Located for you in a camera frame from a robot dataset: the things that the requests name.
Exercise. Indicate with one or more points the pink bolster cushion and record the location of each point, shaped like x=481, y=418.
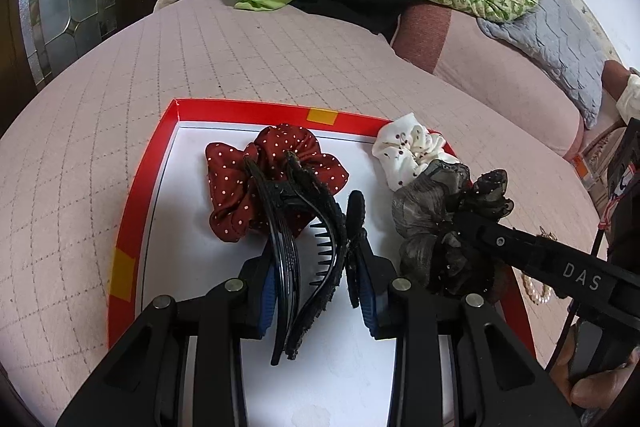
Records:
x=500, y=77

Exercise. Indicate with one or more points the floral striped cushion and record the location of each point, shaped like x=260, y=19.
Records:
x=600, y=152

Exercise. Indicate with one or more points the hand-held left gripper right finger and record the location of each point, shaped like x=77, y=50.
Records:
x=368, y=304

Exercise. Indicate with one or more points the orange clear plastic packet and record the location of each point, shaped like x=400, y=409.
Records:
x=582, y=169

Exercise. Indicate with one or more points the grey quilted pillow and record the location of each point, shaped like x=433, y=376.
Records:
x=560, y=42

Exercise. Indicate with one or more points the grey black organza scrunchie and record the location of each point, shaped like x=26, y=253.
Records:
x=420, y=217

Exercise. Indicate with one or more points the black hair claw clip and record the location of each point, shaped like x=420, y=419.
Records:
x=285, y=247

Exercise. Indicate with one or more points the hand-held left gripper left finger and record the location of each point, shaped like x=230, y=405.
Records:
x=267, y=302

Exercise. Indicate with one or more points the white dotted scrunchie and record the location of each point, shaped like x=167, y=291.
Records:
x=400, y=152

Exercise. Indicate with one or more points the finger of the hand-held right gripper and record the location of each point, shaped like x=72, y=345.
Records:
x=530, y=257

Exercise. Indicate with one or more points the red polka dot scrunchie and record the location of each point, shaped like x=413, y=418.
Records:
x=230, y=187

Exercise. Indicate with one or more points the pink quilted bedspread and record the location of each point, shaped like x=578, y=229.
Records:
x=250, y=57

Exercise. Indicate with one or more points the person's right hand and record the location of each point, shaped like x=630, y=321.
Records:
x=600, y=389

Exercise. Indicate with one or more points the black cloth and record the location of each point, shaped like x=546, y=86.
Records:
x=350, y=12

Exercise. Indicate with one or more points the red cardboard tray box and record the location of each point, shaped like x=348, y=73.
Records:
x=200, y=267

